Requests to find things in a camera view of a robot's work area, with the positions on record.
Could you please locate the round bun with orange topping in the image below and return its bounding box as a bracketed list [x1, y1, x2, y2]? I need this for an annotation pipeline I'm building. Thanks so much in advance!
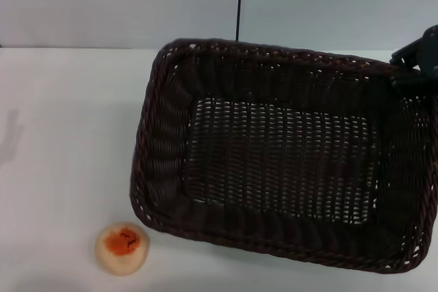
[94, 221, 152, 267]

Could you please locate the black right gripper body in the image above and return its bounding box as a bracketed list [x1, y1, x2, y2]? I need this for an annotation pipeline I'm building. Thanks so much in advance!
[415, 24, 438, 81]

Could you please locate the black vertical wall strip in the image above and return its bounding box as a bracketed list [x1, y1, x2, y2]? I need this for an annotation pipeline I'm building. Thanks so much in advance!
[235, 0, 244, 41]

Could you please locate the black woven rectangular basket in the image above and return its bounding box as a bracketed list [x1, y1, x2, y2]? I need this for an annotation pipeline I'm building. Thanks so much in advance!
[128, 38, 438, 273]

